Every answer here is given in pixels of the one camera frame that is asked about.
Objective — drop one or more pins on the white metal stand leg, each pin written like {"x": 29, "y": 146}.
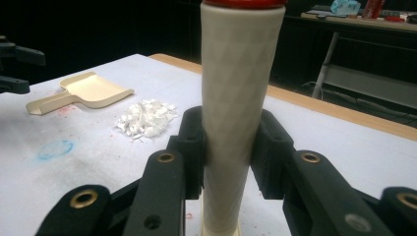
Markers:
{"x": 324, "y": 65}

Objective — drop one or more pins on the cream hand brush grey bristles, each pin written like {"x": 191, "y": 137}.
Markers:
{"x": 236, "y": 98}

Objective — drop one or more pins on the pile of white paper scraps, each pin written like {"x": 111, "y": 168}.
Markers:
{"x": 146, "y": 118}

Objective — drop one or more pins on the grey metal shelf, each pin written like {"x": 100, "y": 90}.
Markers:
{"x": 370, "y": 83}

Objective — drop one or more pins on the flat red item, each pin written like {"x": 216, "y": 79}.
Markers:
{"x": 395, "y": 19}

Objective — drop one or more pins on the white table cover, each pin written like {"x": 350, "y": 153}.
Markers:
{"x": 82, "y": 157}

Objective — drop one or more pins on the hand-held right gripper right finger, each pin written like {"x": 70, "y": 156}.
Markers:
{"x": 270, "y": 154}

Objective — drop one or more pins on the wooden side table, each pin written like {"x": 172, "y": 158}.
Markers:
{"x": 367, "y": 23}

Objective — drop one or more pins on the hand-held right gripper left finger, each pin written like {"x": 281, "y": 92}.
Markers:
{"x": 191, "y": 147}

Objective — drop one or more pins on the crumpled blue plastic bag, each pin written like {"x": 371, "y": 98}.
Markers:
{"x": 345, "y": 6}

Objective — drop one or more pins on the cream plastic dustpan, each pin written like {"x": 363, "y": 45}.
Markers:
{"x": 88, "y": 88}

